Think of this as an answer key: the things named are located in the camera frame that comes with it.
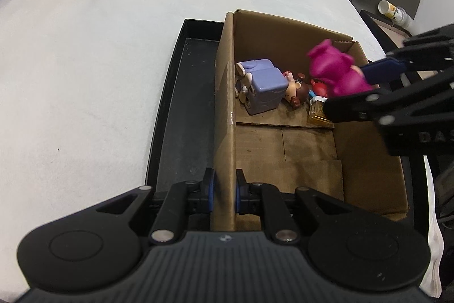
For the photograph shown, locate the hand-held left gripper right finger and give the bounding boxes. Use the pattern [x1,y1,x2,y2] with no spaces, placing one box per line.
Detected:
[236,169,355,243]

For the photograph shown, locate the black tray with brown base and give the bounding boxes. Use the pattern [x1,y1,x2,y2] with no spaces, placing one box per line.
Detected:
[360,9,414,51]

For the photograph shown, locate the white yellow paper cup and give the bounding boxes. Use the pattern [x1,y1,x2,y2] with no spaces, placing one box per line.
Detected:
[378,0,414,28]

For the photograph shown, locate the brown cardboard box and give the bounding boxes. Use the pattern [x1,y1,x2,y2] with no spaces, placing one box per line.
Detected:
[210,9,409,232]

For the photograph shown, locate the pink bear toy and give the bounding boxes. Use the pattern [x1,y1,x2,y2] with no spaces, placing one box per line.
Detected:
[307,39,375,99]

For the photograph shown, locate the purple cube doll figurine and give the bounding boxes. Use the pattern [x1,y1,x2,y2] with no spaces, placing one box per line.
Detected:
[235,58,313,115]

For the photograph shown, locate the small red yellow figurine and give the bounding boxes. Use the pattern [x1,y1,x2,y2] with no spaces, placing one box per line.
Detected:
[308,78,336,128]

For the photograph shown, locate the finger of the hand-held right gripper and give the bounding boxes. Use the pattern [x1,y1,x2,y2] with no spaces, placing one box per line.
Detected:
[360,24,454,87]
[323,70,454,126]

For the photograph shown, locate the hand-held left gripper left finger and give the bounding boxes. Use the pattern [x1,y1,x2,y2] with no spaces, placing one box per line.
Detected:
[96,167,215,244]

